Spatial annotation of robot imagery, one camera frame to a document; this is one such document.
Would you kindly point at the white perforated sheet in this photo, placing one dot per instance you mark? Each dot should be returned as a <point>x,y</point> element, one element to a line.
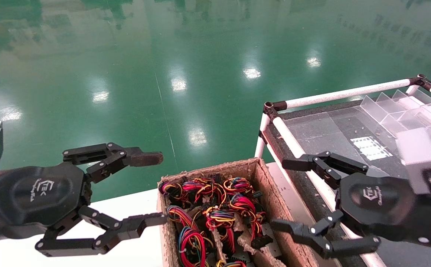
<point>371,147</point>

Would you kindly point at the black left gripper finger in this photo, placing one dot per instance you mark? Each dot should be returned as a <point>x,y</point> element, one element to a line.
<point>144,158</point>

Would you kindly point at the clear acrylic divider tray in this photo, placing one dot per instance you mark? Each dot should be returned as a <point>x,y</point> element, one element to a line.
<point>386,111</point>

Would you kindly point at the worn brown cardboard box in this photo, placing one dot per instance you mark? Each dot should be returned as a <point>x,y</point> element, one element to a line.
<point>271,193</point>

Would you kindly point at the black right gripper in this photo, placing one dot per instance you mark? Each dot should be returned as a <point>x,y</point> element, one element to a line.
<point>376,200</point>

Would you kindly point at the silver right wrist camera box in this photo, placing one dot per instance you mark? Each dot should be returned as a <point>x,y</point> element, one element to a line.
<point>415,148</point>

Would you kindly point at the white pipe rack cart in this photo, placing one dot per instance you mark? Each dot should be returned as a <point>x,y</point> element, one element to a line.
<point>330,97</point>

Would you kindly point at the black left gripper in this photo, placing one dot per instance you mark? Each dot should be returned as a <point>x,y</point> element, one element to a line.
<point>37,193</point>

